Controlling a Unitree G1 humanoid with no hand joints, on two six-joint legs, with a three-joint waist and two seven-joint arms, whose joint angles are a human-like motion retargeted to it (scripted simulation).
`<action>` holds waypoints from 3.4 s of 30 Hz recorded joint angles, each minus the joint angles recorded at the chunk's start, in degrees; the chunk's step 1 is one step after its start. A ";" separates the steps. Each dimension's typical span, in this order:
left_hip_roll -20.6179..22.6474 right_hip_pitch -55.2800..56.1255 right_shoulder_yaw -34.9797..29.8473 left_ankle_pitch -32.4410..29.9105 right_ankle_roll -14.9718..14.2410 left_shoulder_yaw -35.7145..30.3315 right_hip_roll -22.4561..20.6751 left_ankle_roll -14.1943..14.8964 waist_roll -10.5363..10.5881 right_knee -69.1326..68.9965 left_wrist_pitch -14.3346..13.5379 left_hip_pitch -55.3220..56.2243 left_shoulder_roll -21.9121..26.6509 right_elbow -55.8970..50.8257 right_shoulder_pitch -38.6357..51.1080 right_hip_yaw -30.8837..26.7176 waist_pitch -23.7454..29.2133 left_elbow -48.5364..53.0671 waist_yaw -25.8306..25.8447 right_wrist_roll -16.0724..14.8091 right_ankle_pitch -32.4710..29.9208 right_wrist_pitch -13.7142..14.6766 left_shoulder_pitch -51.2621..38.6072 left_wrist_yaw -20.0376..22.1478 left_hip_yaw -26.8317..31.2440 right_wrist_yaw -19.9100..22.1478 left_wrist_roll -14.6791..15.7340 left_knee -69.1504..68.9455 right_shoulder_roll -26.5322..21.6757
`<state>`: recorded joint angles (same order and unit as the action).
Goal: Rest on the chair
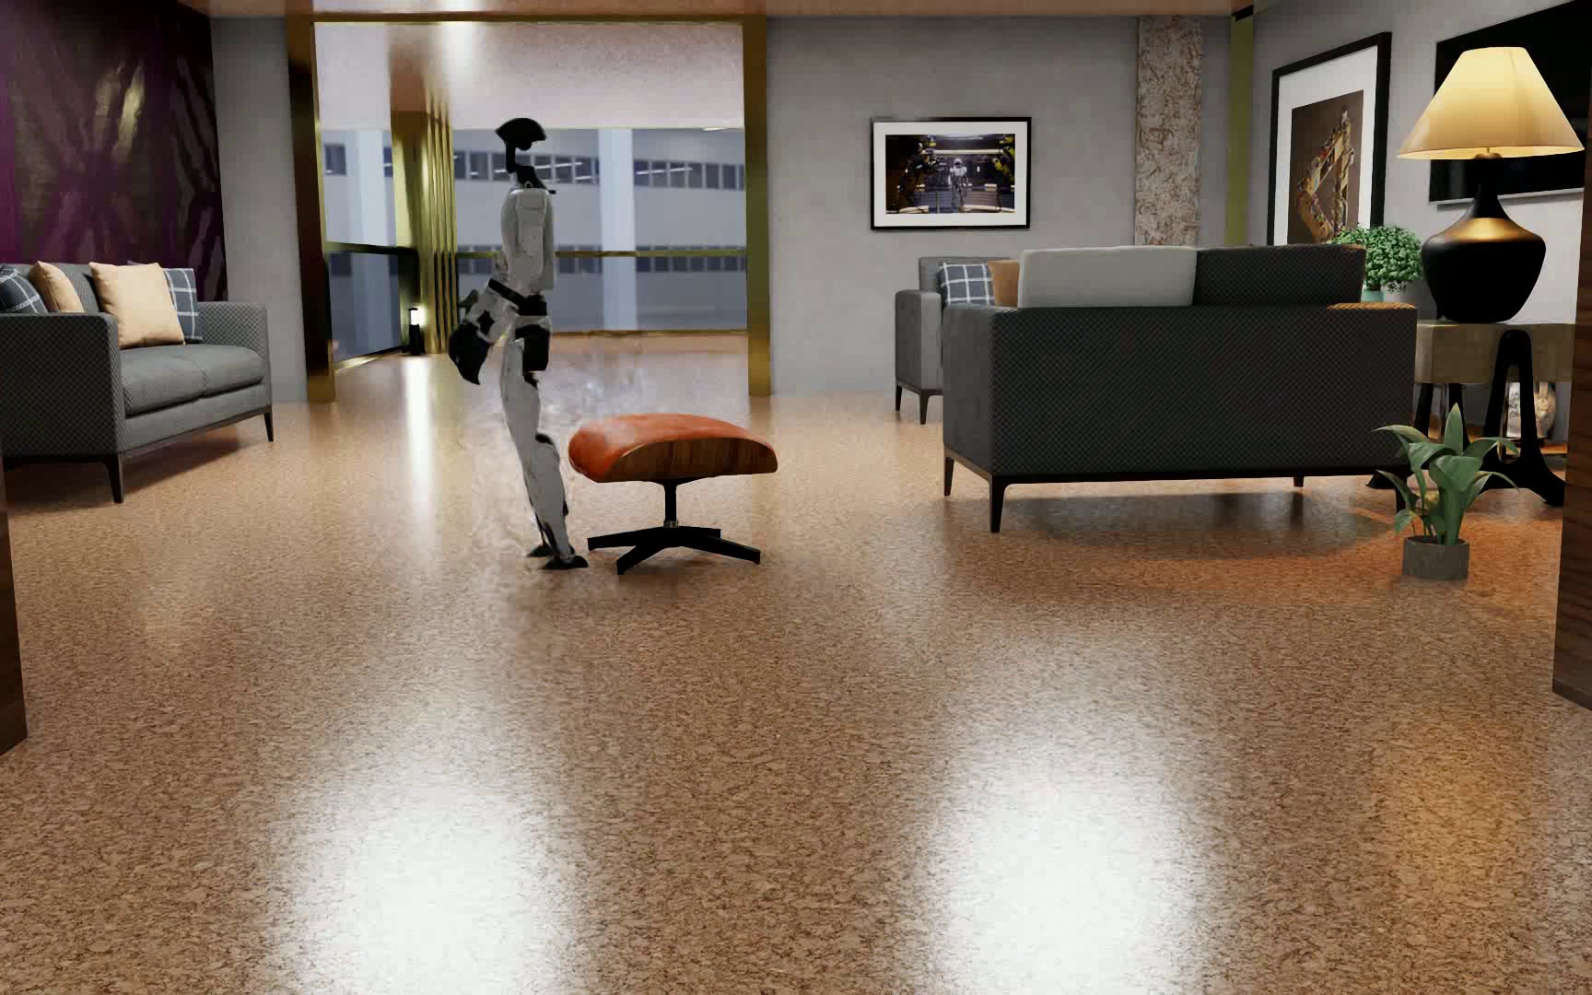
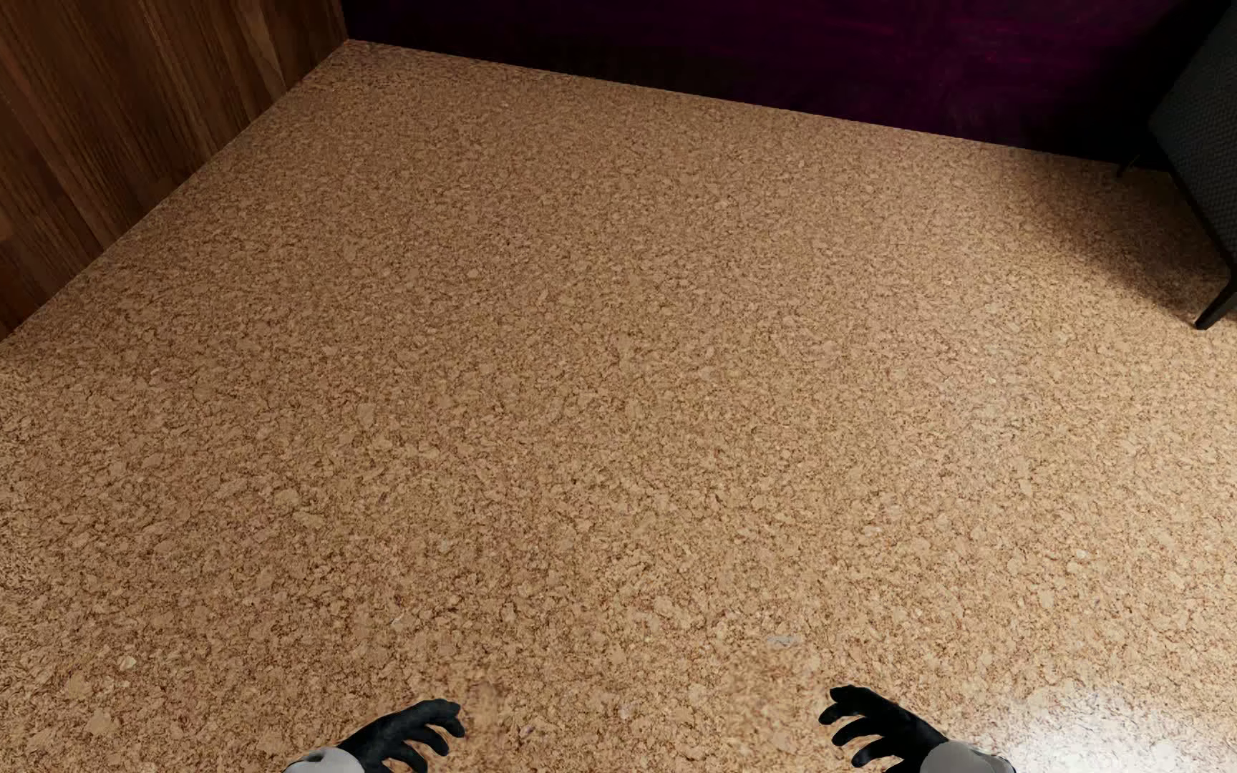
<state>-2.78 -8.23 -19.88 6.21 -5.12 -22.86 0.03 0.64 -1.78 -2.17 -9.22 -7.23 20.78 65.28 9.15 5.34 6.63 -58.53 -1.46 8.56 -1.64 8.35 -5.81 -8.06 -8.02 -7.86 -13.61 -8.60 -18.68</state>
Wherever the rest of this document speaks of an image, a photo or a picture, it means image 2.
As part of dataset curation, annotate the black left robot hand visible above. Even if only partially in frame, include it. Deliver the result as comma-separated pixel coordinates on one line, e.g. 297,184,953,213
337,700,466,773

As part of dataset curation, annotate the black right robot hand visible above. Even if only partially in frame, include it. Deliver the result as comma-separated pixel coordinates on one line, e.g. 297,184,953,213
819,686,951,773

